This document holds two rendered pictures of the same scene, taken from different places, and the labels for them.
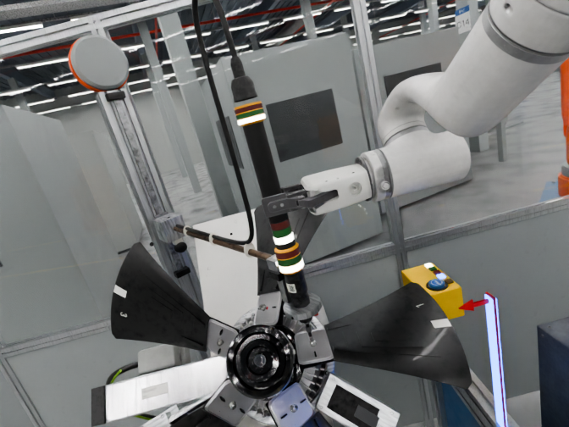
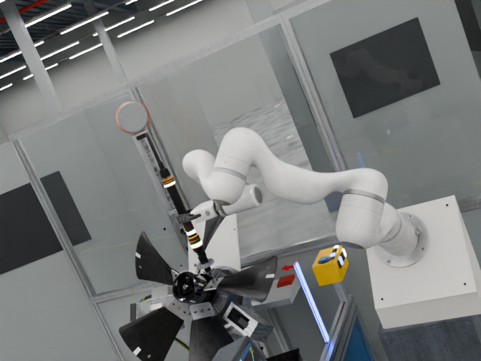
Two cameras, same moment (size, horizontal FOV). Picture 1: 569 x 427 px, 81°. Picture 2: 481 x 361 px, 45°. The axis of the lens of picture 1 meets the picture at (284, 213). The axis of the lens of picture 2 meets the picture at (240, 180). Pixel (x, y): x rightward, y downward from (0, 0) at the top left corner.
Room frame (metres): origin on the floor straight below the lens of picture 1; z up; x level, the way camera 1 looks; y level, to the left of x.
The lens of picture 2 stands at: (-1.26, -1.13, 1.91)
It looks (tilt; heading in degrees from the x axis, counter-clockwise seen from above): 10 degrees down; 26
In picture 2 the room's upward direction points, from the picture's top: 23 degrees counter-clockwise
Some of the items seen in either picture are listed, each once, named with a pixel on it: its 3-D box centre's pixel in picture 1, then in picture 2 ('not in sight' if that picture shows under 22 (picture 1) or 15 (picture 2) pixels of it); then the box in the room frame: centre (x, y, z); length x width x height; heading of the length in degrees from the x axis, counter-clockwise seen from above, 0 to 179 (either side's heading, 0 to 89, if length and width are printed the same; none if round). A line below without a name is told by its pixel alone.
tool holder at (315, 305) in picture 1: (293, 284); (200, 253); (0.55, 0.02, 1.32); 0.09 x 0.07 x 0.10; 35
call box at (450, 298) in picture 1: (431, 293); (331, 266); (0.83, -0.35, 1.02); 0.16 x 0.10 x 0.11; 0
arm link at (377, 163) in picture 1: (373, 176); (222, 205); (0.54, -0.16, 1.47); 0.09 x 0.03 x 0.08; 0
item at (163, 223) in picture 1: (169, 227); (177, 217); (1.05, 0.37, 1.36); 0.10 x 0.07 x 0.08; 35
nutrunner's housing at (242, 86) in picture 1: (274, 203); (184, 217); (0.54, 0.01, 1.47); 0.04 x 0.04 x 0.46
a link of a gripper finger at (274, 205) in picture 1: (284, 204); (183, 218); (0.50, 0.00, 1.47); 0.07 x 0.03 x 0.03; 90
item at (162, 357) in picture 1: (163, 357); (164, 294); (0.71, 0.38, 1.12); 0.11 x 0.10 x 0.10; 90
